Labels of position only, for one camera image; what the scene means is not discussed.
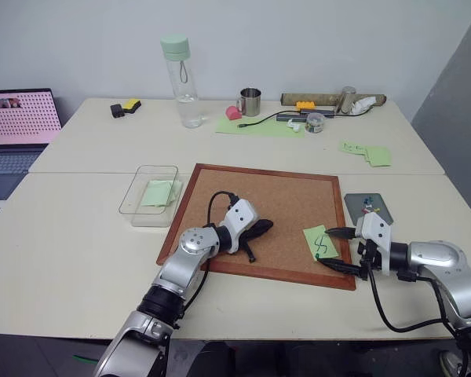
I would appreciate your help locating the wood-framed cork board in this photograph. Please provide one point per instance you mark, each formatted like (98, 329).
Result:
(267, 196)

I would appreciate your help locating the grey flat tray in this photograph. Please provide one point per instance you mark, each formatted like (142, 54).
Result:
(380, 204)

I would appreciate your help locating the yellow and black sponge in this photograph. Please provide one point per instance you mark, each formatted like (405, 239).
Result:
(132, 105)

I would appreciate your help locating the clear plastic box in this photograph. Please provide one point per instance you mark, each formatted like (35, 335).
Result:
(141, 212)

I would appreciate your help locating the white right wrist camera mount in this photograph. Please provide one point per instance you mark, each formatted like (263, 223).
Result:
(374, 235)

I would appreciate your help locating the stainless steel mug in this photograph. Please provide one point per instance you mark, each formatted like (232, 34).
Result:
(252, 103)

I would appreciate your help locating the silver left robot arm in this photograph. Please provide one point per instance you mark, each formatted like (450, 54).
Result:
(180, 267)

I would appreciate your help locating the grey shoe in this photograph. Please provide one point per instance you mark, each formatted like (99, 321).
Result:
(450, 363)

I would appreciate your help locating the small black box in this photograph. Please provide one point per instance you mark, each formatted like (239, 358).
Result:
(117, 110)

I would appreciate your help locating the large green paper sheet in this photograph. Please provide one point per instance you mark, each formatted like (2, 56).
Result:
(259, 130)

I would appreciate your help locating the blank green sticky note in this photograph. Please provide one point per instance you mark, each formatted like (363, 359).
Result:
(157, 193)
(378, 157)

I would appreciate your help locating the yellow toy brick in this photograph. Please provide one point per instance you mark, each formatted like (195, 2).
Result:
(306, 105)

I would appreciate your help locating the grey metal cylinder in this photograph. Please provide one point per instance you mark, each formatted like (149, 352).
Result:
(346, 100)

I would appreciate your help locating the crumpled white tissue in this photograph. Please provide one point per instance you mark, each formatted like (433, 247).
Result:
(363, 105)

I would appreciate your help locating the green note with scribble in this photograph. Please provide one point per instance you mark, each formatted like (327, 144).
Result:
(320, 239)

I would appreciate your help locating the black flat bar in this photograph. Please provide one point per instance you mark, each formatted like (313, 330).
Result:
(322, 112)
(290, 117)

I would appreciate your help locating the green strip on floor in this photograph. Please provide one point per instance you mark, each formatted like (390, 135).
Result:
(85, 359)

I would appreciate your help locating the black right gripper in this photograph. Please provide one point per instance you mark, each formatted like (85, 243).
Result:
(369, 257)

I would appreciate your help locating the green note with handwriting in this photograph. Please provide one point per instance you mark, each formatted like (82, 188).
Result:
(352, 147)

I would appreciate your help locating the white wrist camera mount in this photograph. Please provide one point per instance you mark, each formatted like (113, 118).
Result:
(374, 235)
(240, 217)

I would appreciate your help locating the long wooden log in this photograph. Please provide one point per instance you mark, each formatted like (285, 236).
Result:
(326, 98)

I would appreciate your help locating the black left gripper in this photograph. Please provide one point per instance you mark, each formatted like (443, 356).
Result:
(253, 230)

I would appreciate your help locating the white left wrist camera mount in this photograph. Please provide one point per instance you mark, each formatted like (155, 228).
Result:
(240, 217)

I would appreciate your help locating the pink round object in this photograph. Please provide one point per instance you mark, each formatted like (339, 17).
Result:
(233, 113)

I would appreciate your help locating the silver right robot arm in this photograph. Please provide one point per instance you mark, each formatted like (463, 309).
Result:
(447, 267)

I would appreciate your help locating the small white plastic piece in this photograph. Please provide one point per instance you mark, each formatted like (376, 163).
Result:
(293, 126)

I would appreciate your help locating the open laptop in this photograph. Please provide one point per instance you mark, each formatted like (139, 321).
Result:
(15, 129)

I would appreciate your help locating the clear bottle with green lid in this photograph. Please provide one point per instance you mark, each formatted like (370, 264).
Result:
(184, 90)

